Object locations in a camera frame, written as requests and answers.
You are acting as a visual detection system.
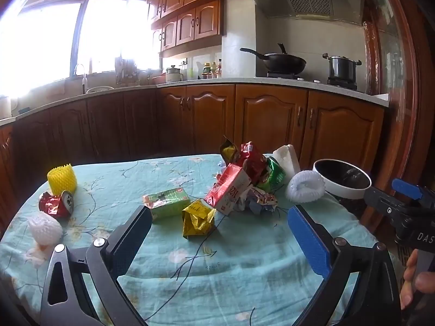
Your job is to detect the green pouch wrapper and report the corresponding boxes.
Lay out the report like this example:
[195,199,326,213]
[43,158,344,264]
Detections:
[256,156,287,193]

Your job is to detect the white red wrapper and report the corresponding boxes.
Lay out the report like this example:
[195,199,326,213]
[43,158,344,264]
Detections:
[238,187,280,215]

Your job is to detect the small white foam fruit net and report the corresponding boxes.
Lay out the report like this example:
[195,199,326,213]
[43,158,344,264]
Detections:
[28,211,64,247]

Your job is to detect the wooden upper cabinets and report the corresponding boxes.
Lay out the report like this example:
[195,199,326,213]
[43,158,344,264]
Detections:
[144,0,361,59]

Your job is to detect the grey kitchen countertop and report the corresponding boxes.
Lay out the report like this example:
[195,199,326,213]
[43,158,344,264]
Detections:
[0,75,390,126]

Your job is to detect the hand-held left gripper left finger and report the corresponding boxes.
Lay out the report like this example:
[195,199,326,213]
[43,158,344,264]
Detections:
[41,205,152,326]

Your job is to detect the white foam block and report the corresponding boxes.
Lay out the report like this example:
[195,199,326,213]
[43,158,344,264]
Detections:
[272,144,301,182]

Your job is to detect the person's right hand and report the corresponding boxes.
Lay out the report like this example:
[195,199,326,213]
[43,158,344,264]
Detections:
[400,249,435,310]

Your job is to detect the utensil rack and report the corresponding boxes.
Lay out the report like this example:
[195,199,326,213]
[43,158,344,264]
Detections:
[115,56,141,86]

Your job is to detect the wooden door frame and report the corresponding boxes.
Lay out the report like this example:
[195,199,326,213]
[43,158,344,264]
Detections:
[363,0,435,233]

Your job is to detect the large white foam fruit net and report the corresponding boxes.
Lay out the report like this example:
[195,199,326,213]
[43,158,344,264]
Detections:
[285,171,326,204]

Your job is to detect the chrome sink faucet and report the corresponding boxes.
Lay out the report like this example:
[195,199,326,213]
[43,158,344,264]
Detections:
[74,63,89,95]

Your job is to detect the yellow foam fruit net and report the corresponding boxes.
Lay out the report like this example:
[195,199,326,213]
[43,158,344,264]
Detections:
[47,164,78,196]

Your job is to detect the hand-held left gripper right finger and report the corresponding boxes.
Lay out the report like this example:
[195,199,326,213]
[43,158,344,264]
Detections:
[287,205,402,326]

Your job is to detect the crushed red drink can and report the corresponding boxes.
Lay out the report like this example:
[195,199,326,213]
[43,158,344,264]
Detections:
[38,190,74,218]

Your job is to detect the wooden cabinets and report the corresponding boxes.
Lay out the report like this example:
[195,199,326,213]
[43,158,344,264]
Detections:
[144,0,361,59]
[0,83,386,191]

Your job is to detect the black wok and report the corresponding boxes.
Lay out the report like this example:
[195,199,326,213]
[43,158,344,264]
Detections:
[240,43,307,75]

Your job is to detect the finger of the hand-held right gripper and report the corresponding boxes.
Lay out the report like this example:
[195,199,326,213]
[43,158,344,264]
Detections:
[391,178,435,208]
[364,187,413,222]

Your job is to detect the red snack packet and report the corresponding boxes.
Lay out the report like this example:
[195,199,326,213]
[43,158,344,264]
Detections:
[234,142,268,184]

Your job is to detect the yellow foil wrapper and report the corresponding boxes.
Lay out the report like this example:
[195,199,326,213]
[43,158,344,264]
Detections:
[182,199,217,240]

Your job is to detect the white rice cooker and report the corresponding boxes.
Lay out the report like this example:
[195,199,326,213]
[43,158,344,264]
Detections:
[165,65,184,83]

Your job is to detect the kitchen window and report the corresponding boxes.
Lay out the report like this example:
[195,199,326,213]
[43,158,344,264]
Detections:
[0,0,160,100]

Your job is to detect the olive yellow foil pouch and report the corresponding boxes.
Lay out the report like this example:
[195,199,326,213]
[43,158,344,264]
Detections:
[219,136,241,168]

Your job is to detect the white rimmed trash bin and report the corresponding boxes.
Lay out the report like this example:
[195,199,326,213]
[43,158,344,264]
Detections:
[313,159,372,218]

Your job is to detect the green drink carton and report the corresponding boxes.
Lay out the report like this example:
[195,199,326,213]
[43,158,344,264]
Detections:
[143,187,191,223]

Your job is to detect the steel cooking pot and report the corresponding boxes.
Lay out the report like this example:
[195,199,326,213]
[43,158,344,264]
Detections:
[322,53,362,80]

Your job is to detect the red and white carton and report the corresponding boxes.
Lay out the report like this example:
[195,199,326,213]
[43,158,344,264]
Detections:
[204,163,252,215]

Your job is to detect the black gas stove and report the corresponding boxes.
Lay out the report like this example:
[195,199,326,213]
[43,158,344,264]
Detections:
[265,71,359,91]

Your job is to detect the wooden lower cabinets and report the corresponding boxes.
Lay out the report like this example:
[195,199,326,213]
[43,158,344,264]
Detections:
[0,83,386,191]

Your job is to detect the teal floral tablecloth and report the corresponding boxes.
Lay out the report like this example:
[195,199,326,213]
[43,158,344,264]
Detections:
[0,154,402,326]

